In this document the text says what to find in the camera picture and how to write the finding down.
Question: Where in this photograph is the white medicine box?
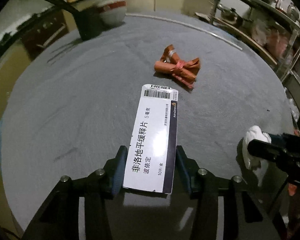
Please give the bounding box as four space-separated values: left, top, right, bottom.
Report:
123 84 178 194

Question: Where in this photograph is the crumpled orange wrapper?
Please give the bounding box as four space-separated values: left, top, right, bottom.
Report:
154 44 201 90

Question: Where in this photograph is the steel pot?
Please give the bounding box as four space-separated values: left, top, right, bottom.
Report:
217 3 243 27

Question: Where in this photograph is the black chopstick holder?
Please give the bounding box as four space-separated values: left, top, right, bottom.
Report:
44 0 104 41

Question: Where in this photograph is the white red bowl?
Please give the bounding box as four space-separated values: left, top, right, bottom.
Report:
96 0 127 26

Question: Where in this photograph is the long white stick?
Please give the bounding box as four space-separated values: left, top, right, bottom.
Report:
126 13 243 51

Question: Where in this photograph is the metal shelf rack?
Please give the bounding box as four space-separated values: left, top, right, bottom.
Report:
210 0 300 86

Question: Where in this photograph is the white tissue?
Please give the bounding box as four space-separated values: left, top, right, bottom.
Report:
242 125 271 187

